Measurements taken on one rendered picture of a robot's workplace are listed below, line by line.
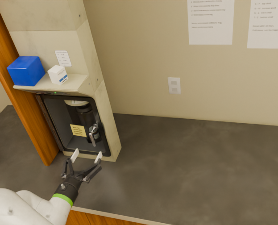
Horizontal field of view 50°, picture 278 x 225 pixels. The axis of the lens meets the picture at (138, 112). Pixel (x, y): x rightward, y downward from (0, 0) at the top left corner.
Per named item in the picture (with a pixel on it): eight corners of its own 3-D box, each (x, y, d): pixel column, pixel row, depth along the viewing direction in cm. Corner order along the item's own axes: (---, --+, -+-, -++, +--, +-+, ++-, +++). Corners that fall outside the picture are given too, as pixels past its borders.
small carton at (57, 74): (60, 77, 130) (55, 64, 126) (68, 78, 127) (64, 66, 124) (51, 83, 127) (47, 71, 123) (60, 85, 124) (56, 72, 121)
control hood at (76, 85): (34, 89, 144) (26, 72, 138) (95, 93, 134) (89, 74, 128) (20, 104, 136) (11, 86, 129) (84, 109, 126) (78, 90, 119)
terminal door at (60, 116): (62, 150, 170) (37, 93, 145) (111, 156, 160) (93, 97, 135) (61, 151, 169) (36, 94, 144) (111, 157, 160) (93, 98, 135)
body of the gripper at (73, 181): (75, 185, 125) (84, 168, 132) (57, 181, 128) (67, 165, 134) (80, 195, 130) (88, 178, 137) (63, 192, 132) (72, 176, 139)
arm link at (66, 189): (57, 206, 130) (76, 209, 127) (48, 189, 122) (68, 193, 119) (63, 194, 134) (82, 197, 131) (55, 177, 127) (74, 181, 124)
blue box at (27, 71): (27, 72, 137) (19, 55, 131) (46, 73, 134) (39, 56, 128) (14, 85, 130) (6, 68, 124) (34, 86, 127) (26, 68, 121)
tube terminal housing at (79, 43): (81, 126, 191) (38, 7, 143) (129, 130, 181) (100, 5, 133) (64, 155, 174) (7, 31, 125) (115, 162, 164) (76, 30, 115)
